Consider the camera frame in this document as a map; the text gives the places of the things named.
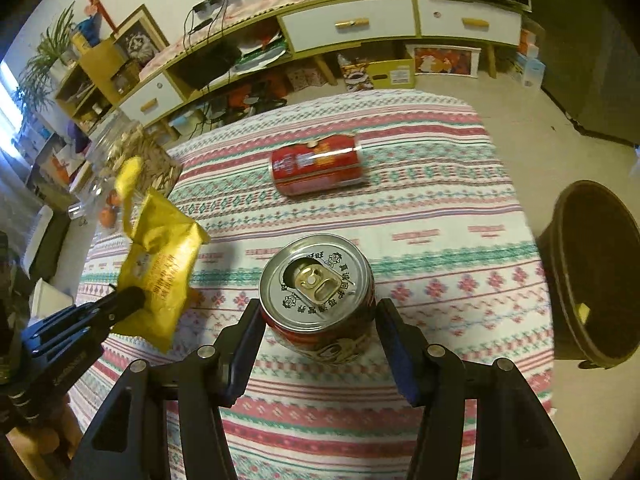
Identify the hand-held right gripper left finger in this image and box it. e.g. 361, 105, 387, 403
70, 299, 268, 480

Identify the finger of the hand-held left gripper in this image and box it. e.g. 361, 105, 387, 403
22, 310, 106, 358
75, 286, 147, 335

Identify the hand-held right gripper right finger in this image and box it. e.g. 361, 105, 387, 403
375, 299, 583, 480

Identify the yellow snack packet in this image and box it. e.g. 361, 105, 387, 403
112, 156, 211, 353

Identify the red can with silver top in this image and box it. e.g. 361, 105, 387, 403
259, 233, 377, 367

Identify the brown trash bin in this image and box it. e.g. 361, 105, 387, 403
537, 180, 640, 368

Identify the person's left hand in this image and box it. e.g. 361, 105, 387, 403
10, 404, 83, 466

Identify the person's camouflage clothing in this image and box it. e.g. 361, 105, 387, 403
0, 230, 32, 376

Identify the glass jar of nuts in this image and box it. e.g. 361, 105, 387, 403
107, 122, 183, 201

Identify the white drawer with round knob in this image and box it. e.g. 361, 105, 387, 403
120, 72, 183, 126

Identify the red drink can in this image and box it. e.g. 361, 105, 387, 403
270, 134, 368, 197

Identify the yellow shelf unit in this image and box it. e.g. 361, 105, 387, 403
54, 39, 132, 122

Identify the green potted plant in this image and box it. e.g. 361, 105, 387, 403
14, 4, 77, 128

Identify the wooden framed animal picture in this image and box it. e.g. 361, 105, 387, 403
111, 4, 172, 63

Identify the yellow cardboard box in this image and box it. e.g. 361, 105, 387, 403
367, 57, 416, 91

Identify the orange framed picture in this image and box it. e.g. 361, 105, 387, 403
406, 44, 482, 79

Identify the wooden white media cabinet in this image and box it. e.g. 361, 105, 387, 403
52, 0, 533, 141

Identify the pink cloth runner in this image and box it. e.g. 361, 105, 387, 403
139, 0, 307, 81

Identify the blue and white carton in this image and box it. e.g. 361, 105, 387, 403
516, 29, 547, 92

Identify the wide white cabinet drawer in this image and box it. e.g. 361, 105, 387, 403
277, 0, 418, 53

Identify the short white cabinet drawer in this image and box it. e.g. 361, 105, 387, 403
417, 0, 523, 46

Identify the dark tall cabinet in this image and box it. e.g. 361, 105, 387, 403
525, 0, 640, 147

